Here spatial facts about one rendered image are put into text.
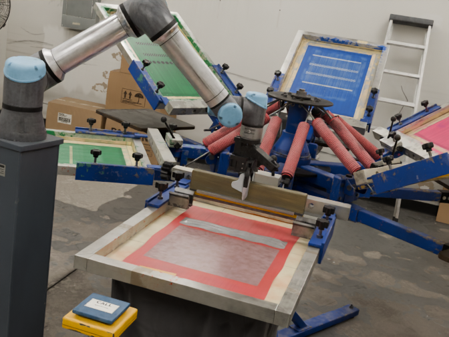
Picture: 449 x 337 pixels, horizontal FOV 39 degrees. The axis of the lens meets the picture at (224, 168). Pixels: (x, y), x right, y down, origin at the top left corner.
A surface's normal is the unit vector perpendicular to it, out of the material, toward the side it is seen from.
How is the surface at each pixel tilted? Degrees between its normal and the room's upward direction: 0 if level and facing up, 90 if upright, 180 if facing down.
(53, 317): 0
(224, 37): 90
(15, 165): 90
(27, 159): 90
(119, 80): 89
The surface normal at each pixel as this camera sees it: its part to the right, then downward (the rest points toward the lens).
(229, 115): 0.09, 0.28
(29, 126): 0.62, 0.00
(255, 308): -0.29, 0.21
